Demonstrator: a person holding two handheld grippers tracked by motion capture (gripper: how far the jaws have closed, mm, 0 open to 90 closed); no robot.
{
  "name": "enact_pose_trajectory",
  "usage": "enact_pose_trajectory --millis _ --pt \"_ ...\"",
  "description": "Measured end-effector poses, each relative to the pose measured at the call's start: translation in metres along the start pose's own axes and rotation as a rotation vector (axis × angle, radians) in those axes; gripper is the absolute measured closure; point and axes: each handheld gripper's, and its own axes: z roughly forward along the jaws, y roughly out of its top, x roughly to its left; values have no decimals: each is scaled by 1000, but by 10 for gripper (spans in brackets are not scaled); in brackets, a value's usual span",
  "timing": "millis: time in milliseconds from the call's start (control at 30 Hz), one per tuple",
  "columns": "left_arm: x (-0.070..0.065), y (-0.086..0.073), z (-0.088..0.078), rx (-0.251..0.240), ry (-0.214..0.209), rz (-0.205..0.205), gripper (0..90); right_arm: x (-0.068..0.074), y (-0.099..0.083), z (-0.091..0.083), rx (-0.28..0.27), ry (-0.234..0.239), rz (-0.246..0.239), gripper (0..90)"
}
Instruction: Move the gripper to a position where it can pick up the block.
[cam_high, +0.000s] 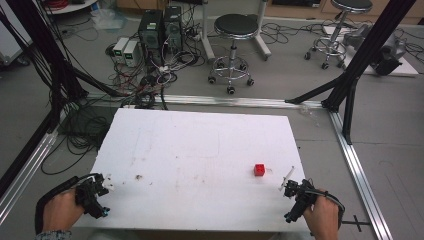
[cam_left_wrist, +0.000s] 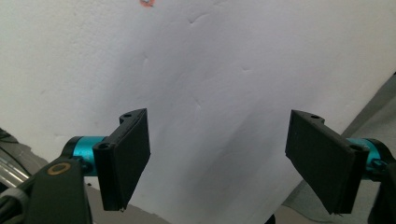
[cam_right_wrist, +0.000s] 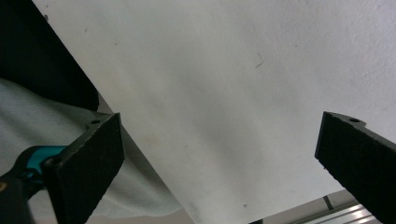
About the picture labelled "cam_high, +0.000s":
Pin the white round table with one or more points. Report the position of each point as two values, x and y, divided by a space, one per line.
71 6

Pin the clear plastic bag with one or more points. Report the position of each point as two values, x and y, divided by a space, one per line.
108 18

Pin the black frame post with braces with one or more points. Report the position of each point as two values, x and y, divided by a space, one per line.
370 50

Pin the white table legs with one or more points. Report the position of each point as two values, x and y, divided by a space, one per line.
208 43

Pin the grey device on white board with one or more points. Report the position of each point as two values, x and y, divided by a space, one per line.
386 50

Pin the person's patterned sleeve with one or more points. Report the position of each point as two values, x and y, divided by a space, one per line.
53 235

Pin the person's right hand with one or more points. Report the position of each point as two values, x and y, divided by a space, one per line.
325 216

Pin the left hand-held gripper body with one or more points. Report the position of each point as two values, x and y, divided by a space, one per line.
89 197

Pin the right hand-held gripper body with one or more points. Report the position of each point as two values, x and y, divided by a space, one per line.
304 196

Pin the white power supply box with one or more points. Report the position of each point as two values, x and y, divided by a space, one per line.
131 53
120 48

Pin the black round stool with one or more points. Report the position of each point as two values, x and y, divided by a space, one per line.
236 25
350 4

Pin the black computer tower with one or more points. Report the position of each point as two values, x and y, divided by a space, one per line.
150 30
173 23

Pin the red cube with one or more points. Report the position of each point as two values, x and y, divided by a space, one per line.
259 170

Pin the aluminium floor rail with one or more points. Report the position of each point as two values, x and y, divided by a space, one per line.
358 173
23 173
233 100

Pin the person's left hand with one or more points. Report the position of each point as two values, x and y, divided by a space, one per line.
61 211

